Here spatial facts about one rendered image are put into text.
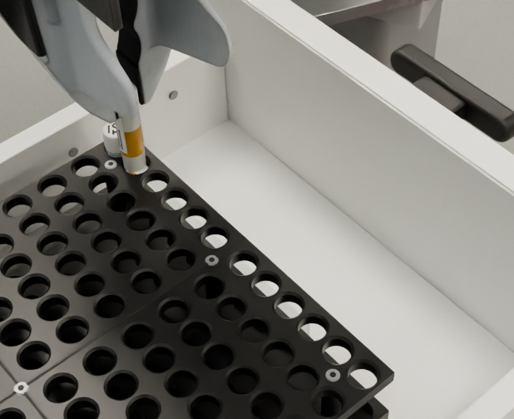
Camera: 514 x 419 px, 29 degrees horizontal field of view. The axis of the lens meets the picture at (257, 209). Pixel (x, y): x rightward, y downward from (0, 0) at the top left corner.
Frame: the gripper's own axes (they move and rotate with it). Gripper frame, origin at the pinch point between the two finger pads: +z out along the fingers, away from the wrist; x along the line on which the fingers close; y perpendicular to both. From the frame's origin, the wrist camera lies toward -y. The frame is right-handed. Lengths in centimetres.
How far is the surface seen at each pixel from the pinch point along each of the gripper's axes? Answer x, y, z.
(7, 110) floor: 33, -102, 95
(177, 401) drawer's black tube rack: -6.0, 11.6, 4.8
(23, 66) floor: 41, -110, 95
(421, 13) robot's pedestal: 33.7, -11.4, 21.0
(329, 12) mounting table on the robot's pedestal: 26.6, -14.3, 18.8
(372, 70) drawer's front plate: 10.1, 5.4, 2.0
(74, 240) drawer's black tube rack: -4.6, 2.6, 4.8
